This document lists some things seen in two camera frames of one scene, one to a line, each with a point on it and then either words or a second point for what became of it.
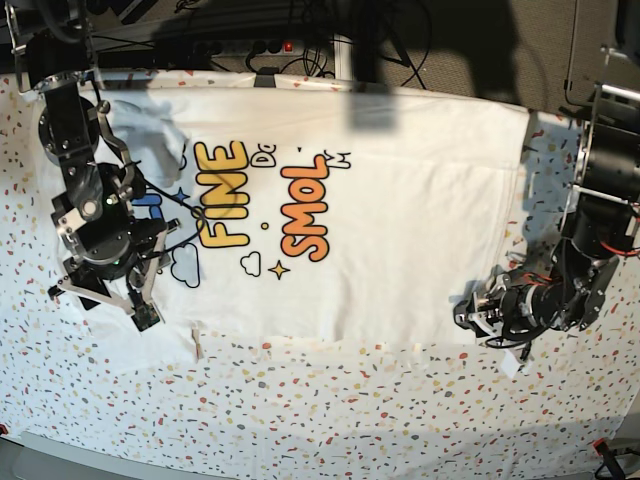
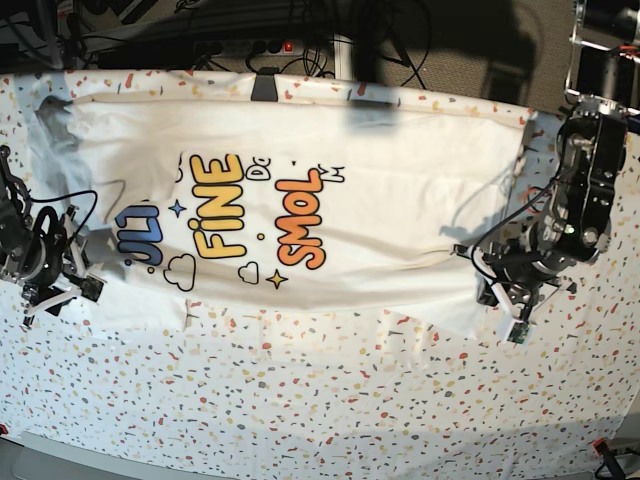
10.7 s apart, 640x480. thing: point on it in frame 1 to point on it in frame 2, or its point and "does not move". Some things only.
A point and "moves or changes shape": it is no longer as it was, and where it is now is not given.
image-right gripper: x=517 y=310 to x=517 y=273
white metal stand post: x=343 y=56 does not move
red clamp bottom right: x=602 y=449 does not move
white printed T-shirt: x=313 y=210 moves or changes shape
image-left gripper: x=113 y=247 to x=34 y=258
